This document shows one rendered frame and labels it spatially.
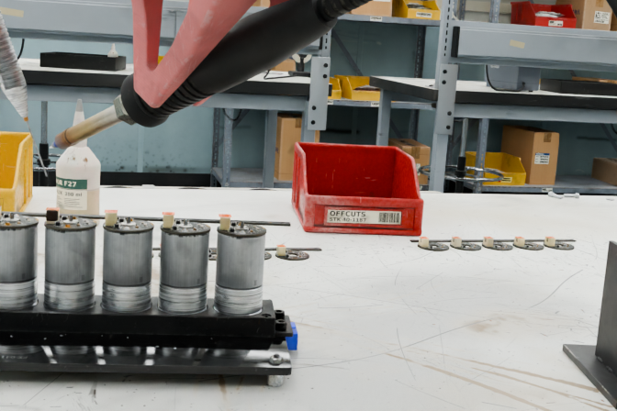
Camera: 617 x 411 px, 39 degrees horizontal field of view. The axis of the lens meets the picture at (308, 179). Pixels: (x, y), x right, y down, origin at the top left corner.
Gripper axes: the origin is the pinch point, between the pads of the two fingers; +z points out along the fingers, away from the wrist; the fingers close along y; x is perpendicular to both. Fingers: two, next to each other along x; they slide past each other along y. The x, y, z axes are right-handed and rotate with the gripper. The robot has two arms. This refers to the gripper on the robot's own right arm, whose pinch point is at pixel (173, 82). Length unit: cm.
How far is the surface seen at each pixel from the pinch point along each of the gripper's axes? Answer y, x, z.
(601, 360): -18.2, 17.7, 5.3
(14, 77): 2.7, -6.3, 4.0
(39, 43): -243, -317, 193
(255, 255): -6.4, 3.6, 7.9
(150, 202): -26.9, -21.3, 27.8
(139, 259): -2.4, 0.4, 10.1
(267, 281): -16.6, -0.8, 16.3
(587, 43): -267, -78, 39
